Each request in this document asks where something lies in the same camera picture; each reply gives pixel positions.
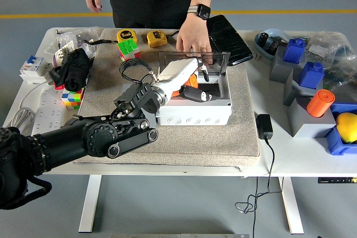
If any small colourful puzzle cube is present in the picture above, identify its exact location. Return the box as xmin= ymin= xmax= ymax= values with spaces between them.
xmin=60 ymin=87 xmax=85 ymax=110

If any black tape measure strap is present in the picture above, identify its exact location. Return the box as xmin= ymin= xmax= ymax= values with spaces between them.
xmin=83 ymin=38 xmax=119 ymax=46

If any grey junction box clear lid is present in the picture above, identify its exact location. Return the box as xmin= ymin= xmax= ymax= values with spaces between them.
xmin=155 ymin=51 xmax=232 ymax=127

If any clear plastic parts bag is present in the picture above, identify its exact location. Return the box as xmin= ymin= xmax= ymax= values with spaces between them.
xmin=305 ymin=31 xmax=351 ymax=63
xmin=323 ymin=51 xmax=357 ymax=96

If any black table control panel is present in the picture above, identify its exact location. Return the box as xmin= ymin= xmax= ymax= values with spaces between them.
xmin=317 ymin=177 xmax=357 ymax=184

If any black power adapter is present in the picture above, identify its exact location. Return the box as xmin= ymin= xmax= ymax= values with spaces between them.
xmin=255 ymin=113 xmax=274 ymax=140

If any white circuit breaker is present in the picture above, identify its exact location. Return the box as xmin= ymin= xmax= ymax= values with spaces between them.
xmin=18 ymin=54 xmax=46 ymax=84

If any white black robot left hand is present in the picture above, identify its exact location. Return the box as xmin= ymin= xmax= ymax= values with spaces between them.
xmin=154 ymin=57 xmax=221 ymax=103

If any black adapter cord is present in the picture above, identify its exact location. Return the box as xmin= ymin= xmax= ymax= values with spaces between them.
xmin=234 ymin=137 xmax=284 ymax=238

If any white table leg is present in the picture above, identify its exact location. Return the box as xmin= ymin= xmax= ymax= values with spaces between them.
xmin=78 ymin=174 xmax=102 ymax=234
xmin=278 ymin=176 xmax=304 ymax=235

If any light blue bowl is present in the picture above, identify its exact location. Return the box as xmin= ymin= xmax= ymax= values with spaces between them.
xmin=254 ymin=28 xmax=291 ymax=60

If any clear plastic bag with hardware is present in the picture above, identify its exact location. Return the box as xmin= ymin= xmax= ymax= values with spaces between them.
xmin=55 ymin=26 xmax=100 ymax=55

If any blue plastic block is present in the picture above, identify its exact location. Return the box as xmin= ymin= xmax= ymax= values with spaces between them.
xmin=298 ymin=61 xmax=325 ymax=90
xmin=283 ymin=38 xmax=307 ymax=64

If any orange cylinder battery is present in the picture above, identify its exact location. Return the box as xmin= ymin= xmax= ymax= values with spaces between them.
xmin=306 ymin=89 xmax=335 ymax=118
xmin=171 ymin=75 xmax=199 ymax=98

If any round yellow tape measure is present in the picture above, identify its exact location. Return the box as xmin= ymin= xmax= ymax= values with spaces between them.
xmin=116 ymin=29 xmax=137 ymax=44

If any blue plastic bin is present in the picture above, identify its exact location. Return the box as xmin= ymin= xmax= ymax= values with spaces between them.
xmin=325 ymin=103 xmax=357 ymax=156

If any grey-brown mat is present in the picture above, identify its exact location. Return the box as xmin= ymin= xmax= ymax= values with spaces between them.
xmin=74 ymin=28 xmax=262 ymax=168

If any white power strip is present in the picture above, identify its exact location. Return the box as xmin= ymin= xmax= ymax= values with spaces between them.
xmin=31 ymin=83 xmax=81 ymax=136

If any black cloth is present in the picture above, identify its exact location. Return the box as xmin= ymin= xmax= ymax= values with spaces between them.
xmin=52 ymin=47 xmax=94 ymax=93

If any grey plug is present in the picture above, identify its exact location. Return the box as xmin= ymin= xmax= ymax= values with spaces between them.
xmin=44 ymin=61 xmax=61 ymax=82

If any black foot pedal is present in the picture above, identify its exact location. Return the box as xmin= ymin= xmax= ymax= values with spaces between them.
xmin=206 ymin=14 xmax=254 ymax=67

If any black capacitor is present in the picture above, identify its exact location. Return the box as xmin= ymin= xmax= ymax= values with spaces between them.
xmin=258 ymin=32 xmax=270 ymax=47
xmin=268 ymin=39 xmax=280 ymax=54

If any grey holder block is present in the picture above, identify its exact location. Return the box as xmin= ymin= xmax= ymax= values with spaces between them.
xmin=269 ymin=45 xmax=306 ymax=84
xmin=287 ymin=97 xmax=337 ymax=138
xmin=283 ymin=67 xmax=326 ymax=107

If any person's left hand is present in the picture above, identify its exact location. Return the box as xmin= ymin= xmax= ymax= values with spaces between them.
xmin=176 ymin=12 xmax=213 ymax=57

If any yellow lemon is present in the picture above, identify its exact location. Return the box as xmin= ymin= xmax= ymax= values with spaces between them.
xmin=335 ymin=112 xmax=357 ymax=143

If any square yellow tape measure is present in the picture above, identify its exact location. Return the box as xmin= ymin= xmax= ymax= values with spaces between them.
xmin=147 ymin=30 xmax=168 ymax=48

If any white purple label packet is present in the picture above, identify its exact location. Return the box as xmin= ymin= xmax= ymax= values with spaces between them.
xmin=52 ymin=40 xmax=78 ymax=67

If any white cable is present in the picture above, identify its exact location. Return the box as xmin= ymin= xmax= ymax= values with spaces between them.
xmin=9 ymin=80 xmax=54 ymax=135

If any large colourful puzzle cube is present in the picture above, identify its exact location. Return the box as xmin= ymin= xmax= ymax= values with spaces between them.
xmin=116 ymin=39 xmax=142 ymax=62

